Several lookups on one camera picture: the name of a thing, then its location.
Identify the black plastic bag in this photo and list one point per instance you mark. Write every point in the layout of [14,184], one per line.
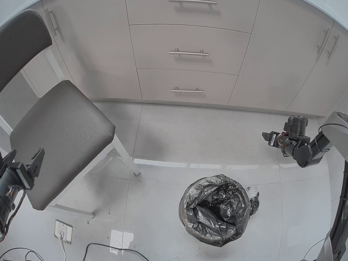
[217,213]

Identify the grey padded chair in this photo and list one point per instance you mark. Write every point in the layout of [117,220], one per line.
[62,126]

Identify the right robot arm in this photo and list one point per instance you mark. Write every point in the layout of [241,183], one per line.
[320,143]

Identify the crumpled black plastic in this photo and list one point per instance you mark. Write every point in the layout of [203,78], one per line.
[254,204]

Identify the clear printed wrapper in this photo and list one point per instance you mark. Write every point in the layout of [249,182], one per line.
[251,192]

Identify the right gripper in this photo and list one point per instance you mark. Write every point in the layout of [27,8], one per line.
[276,139]

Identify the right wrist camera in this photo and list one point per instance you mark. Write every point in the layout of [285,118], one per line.
[287,127]

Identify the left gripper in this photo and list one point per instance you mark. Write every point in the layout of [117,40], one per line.
[19,178]

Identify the beige cabinet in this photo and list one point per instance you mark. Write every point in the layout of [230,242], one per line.
[190,26]

